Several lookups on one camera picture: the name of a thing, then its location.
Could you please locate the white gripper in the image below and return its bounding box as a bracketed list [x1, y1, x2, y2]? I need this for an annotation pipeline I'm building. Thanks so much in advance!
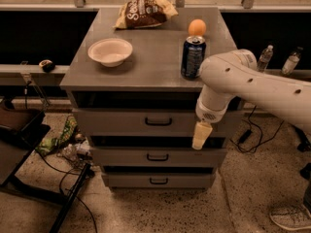
[192, 101, 226, 150]

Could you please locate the grey top drawer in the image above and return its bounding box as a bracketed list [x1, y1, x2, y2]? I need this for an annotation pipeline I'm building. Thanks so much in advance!
[71, 108, 244, 138]

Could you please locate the grey drawer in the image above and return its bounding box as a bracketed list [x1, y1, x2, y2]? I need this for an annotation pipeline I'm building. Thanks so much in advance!
[102, 173, 216, 188]
[90, 147, 226, 167]
[71, 108, 244, 138]

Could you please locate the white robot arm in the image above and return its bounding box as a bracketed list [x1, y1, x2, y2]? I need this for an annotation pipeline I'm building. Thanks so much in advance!
[192, 50, 311, 150]

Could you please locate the grey drawer cabinet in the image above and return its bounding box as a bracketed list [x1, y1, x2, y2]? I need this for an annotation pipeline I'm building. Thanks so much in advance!
[61, 8, 243, 175]

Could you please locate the grey bottom drawer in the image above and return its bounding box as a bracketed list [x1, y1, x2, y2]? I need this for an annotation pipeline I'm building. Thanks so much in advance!
[102, 173, 216, 188]

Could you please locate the grey middle drawer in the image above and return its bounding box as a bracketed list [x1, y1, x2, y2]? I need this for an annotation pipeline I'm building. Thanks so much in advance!
[90, 147, 226, 167]

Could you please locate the blue soda can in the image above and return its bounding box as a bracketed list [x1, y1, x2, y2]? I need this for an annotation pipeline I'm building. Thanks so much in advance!
[181, 36, 206, 80]

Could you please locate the clear water bottle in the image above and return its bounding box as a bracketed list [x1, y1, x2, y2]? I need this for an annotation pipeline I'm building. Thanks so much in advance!
[281, 47, 303, 76]
[257, 45, 273, 72]

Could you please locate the orange fruit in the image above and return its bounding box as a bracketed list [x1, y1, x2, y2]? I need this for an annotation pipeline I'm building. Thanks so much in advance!
[188, 19, 206, 36]

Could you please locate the white bowl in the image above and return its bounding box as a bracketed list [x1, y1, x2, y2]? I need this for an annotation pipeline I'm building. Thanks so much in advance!
[87, 38, 133, 67]

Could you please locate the grey sneaker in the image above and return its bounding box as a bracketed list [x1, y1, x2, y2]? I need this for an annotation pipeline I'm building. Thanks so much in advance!
[269, 205, 311, 231]

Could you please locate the brown chip bag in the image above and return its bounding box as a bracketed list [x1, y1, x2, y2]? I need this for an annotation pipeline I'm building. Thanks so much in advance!
[115, 0, 178, 29]

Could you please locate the green snack bag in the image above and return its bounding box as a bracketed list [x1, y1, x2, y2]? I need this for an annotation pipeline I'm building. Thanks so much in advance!
[35, 116, 78, 156]

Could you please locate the small black yellow object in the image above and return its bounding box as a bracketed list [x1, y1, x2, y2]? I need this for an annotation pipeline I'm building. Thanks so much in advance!
[39, 59, 55, 73]

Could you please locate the black table stand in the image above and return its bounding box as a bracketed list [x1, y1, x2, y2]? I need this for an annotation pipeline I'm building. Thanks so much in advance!
[0, 97, 93, 233]

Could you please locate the black floor cable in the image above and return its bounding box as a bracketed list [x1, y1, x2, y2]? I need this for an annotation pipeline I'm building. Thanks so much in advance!
[35, 149, 99, 233]

